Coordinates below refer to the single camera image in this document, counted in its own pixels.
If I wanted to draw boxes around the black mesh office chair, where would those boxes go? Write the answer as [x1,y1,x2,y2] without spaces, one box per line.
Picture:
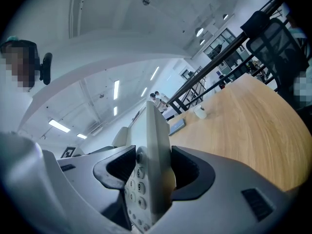
[240,10,310,107]

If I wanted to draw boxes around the white enamel mug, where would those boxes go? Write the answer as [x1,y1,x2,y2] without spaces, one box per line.
[193,105,207,119]

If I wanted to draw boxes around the person's head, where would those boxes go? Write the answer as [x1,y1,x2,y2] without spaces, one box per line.
[0,39,41,92]

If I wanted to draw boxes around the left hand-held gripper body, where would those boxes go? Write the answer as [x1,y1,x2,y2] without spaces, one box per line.
[59,145,85,158]

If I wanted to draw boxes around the white desk telephone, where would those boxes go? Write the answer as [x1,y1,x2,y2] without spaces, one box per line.
[112,100,177,233]

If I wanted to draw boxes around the blue notebook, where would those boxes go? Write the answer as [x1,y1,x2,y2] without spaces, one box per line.
[168,117,186,137]

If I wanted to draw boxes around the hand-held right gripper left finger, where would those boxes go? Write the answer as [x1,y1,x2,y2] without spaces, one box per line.
[41,145,137,231]

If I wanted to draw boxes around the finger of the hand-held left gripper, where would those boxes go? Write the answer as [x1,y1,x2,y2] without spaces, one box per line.
[84,145,115,155]

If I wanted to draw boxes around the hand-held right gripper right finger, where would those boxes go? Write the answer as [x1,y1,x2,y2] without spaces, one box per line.
[156,145,299,234]

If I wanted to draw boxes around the black framed glass partition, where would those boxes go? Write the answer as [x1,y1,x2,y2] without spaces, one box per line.
[203,28,247,70]

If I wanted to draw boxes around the black railing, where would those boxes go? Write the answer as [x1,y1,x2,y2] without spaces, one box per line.
[167,0,286,114]

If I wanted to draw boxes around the ceiling light strips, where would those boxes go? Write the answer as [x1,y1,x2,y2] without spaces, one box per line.
[48,66,160,140]

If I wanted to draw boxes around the black head camera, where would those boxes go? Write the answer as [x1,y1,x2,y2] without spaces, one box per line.
[39,52,53,85]

